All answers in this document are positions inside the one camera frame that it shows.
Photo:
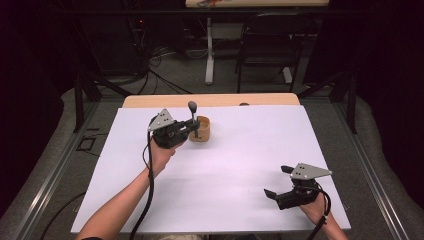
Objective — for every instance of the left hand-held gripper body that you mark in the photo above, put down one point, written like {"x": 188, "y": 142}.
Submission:
{"x": 166, "y": 133}

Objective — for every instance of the white desk leg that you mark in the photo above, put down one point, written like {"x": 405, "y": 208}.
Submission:
{"x": 209, "y": 50}

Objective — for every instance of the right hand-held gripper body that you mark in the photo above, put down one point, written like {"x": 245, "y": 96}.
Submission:
{"x": 300, "y": 193}

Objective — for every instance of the black makeup brush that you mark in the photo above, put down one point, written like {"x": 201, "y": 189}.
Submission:
{"x": 192, "y": 107}

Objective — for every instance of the black folding chair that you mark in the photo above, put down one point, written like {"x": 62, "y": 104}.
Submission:
{"x": 273, "y": 36}

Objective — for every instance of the person's left hand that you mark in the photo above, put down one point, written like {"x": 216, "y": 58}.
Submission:
{"x": 160, "y": 158}

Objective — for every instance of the black metal frame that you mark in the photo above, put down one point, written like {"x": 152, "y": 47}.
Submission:
{"x": 80, "y": 100}
{"x": 350, "y": 100}

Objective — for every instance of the person's right hand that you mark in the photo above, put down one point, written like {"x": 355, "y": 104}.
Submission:
{"x": 315, "y": 210}

